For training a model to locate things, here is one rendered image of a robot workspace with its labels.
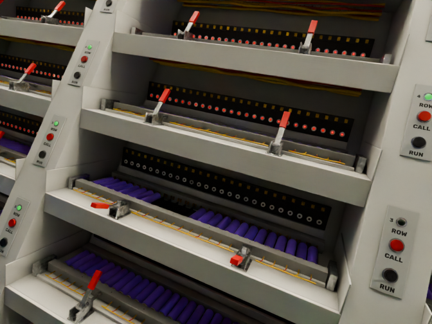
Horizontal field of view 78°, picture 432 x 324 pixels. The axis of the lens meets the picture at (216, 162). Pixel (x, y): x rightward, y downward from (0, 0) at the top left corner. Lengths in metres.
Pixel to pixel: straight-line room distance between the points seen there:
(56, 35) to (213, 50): 0.46
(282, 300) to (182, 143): 0.32
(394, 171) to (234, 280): 0.30
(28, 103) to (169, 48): 0.39
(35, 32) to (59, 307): 0.70
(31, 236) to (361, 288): 0.64
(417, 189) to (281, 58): 0.31
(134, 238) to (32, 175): 0.30
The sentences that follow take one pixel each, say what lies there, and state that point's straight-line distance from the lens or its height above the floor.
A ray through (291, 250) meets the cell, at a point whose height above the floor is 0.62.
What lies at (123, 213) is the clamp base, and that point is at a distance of 0.58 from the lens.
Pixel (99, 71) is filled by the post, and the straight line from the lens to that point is 0.72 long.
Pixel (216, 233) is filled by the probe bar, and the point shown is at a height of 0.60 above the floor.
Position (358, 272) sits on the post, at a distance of 0.47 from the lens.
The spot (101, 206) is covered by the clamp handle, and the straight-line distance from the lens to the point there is 0.53.
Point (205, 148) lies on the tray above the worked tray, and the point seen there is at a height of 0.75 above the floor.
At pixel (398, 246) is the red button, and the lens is 0.47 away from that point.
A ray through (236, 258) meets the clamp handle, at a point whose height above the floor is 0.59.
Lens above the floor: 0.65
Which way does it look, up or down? 9 degrees up
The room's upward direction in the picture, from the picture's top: 18 degrees clockwise
